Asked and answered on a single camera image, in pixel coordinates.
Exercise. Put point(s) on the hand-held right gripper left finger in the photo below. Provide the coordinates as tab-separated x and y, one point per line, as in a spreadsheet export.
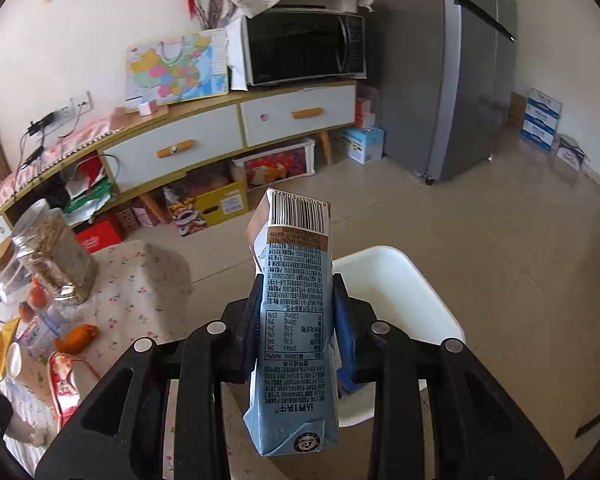
254	330

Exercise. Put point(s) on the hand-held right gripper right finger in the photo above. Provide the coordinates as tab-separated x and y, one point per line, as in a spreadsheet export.
345	332

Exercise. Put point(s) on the blue milk carton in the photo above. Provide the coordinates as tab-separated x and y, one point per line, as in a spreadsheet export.
290	335

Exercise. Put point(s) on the white plastic bin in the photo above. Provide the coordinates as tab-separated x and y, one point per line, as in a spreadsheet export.
410	300

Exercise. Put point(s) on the yellow lion print cardboard box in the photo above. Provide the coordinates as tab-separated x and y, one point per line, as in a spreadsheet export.
220	205

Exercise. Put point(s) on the floral tablecloth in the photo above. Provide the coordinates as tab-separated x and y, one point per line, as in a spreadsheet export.
130	285

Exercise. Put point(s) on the clear bag of fruit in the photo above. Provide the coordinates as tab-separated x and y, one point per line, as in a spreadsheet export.
207	182

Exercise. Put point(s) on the pink patterned small box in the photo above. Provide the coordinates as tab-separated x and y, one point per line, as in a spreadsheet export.
126	219
144	212

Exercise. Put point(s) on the white storage box red picture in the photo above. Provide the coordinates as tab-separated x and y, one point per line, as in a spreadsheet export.
275	167

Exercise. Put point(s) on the orange plastic wrapper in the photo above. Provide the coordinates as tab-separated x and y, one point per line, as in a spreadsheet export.
77	338

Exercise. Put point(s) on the red gift box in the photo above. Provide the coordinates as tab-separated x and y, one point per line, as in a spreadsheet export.
97	237

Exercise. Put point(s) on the blue white appliance box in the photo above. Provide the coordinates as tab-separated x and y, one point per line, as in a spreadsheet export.
362	145

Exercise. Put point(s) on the red white snack packet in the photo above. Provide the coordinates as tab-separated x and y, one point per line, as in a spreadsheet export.
65	390

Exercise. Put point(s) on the green white plastic bag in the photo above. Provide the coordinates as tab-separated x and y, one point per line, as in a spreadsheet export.
87	199

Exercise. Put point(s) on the orange white small box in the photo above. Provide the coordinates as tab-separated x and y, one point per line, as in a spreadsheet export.
366	106
365	121

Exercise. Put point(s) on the clear plastic snack jar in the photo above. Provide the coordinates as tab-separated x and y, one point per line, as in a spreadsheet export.
55	255

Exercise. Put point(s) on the clear plastic packet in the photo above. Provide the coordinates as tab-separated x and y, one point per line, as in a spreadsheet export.
36	334

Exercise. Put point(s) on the orange round fruit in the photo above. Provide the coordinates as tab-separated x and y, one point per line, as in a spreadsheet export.
26	312
38	297

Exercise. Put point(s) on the red paper bag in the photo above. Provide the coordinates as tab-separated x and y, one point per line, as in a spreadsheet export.
89	167

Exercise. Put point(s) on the wooden sideboard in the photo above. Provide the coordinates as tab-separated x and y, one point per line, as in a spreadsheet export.
200	103

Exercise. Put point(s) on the small white cup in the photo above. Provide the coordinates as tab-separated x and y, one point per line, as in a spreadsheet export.
14	360

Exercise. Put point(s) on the yellow packet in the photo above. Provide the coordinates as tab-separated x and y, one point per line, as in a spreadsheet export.
7	347

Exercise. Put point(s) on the white paper sheet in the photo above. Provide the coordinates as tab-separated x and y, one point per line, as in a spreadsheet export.
236	70

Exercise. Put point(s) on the pink runner cloth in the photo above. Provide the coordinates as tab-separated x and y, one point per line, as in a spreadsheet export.
80	135

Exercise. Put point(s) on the grey refrigerator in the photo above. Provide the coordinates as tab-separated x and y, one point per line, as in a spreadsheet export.
430	85

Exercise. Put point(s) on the black flat object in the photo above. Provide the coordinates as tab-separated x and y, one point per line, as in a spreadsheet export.
0	412

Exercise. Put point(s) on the blue white cardboard box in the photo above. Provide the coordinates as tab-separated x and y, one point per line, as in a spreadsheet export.
536	137
545	101

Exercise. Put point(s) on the colourful map board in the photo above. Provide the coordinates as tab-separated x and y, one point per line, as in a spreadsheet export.
175	67

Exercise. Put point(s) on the brown cardboard box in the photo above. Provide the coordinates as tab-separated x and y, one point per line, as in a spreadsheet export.
516	107

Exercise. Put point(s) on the black microwave oven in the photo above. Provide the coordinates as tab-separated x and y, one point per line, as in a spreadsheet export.
300	50

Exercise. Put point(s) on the box in clear plastic bag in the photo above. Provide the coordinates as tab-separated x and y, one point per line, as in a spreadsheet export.
570	155

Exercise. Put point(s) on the stacked blue white boxes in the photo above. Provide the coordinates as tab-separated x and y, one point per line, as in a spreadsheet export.
541	121

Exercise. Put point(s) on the black power adapter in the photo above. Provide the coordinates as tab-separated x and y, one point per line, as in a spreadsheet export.
41	124

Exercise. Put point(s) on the dried branches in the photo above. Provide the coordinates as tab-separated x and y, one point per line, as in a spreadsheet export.
214	2

